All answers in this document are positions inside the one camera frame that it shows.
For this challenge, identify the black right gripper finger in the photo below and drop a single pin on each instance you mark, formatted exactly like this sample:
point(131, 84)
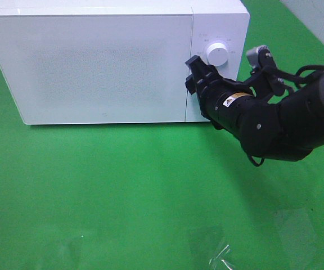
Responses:
point(199, 69)
point(190, 84)

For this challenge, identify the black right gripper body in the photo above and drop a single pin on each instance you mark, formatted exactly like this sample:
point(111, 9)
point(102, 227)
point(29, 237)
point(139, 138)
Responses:
point(223, 101)

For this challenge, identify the white microwave door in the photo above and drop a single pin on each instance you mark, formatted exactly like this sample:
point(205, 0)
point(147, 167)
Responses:
point(96, 69)

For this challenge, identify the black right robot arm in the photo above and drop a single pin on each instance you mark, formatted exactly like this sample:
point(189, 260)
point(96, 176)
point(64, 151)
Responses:
point(273, 114)

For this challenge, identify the upper white power knob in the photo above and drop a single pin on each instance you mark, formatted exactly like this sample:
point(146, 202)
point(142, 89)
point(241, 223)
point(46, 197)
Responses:
point(217, 54)

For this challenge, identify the white microwave oven body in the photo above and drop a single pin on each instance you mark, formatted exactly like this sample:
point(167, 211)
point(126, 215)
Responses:
point(212, 21)

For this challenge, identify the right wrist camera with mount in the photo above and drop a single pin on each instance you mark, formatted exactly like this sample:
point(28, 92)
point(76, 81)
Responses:
point(263, 77)

